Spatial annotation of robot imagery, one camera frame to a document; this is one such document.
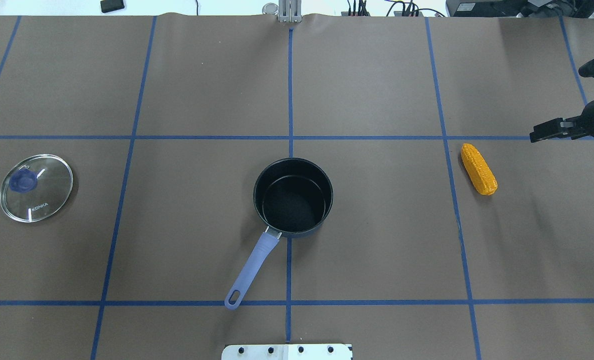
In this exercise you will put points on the yellow corn cob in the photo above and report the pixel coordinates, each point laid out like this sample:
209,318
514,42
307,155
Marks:
479,172

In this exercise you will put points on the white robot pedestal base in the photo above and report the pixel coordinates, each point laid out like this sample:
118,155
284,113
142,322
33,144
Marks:
308,351

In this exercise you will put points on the dark blue saucepan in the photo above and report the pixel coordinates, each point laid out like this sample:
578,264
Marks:
293,197

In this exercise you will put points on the glass lid blue knob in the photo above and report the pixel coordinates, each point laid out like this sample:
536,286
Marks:
36,188

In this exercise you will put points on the aluminium frame post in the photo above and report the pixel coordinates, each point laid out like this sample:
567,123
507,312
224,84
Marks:
290,11

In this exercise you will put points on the small black sensor pad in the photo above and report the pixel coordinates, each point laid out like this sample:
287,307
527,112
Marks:
108,6

